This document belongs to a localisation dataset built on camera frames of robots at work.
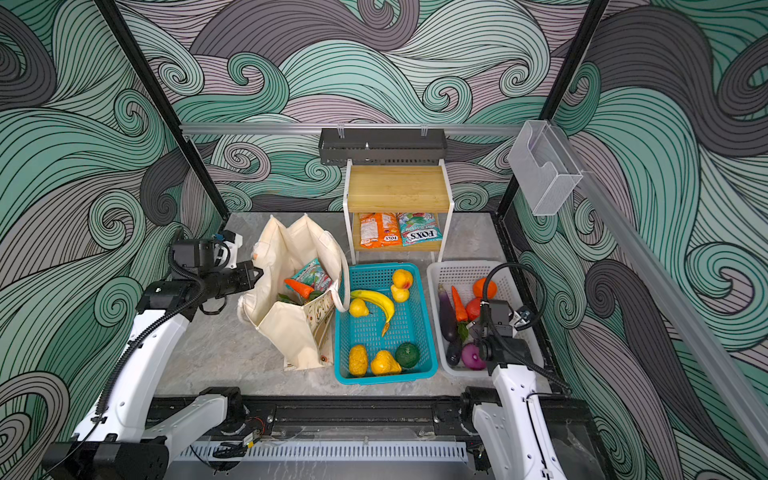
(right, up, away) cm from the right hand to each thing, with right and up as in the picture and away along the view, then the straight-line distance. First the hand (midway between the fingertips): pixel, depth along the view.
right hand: (488, 330), depth 79 cm
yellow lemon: (-23, +7, +13) cm, 28 cm away
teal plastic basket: (-20, -1, +10) cm, 23 cm away
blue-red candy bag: (-49, +14, +8) cm, 52 cm away
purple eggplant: (-9, +2, +7) cm, 12 cm away
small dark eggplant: (-9, -6, +1) cm, 11 cm away
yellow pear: (-28, -8, -2) cm, 30 cm away
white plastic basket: (-3, +13, +16) cm, 21 cm away
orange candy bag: (-30, +28, +11) cm, 42 cm away
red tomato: (-2, +4, +7) cm, 8 cm away
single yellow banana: (-31, +7, +10) cm, 34 cm away
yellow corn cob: (-36, -8, -1) cm, 36 cm away
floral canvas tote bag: (-50, +2, -6) cm, 50 cm away
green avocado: (-22, -6, 0) cm, 23 cm away
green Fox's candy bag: (-17, +29, +12) cm, 36 cm away
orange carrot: (-53, +10, +6) cm, 54 cm away
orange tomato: (+2, +10, +13) cm, 17 cm away
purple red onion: (-5, -6, -2) cm, 8 cm away
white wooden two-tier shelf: (-25, +33, -3) cm, 42 cm away
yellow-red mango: (-23, +13, +10) cm, 28 cm away
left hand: (-60, +17, -5) cm, 62 cm away
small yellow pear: (-36, +4, +10) cm, 38 cm away
